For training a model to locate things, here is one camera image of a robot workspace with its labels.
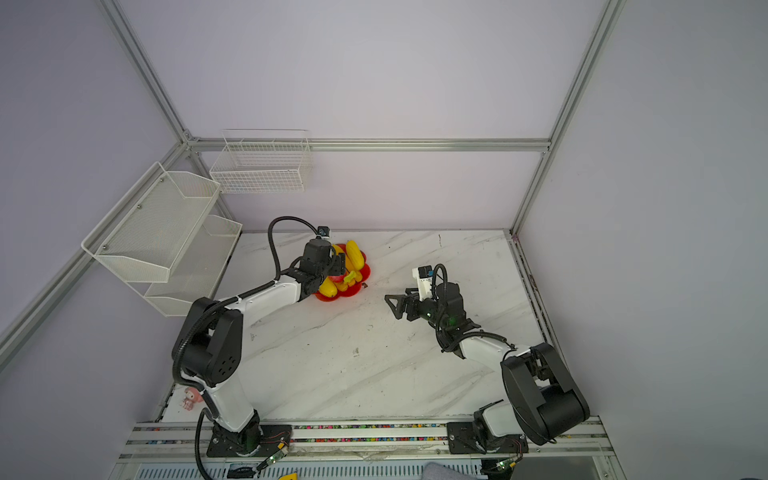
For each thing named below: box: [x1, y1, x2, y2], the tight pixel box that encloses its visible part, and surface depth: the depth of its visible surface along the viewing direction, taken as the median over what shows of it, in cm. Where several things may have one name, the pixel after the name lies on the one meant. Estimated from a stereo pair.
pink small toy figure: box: [182, 387, 204, 411], surface depth 80 cm
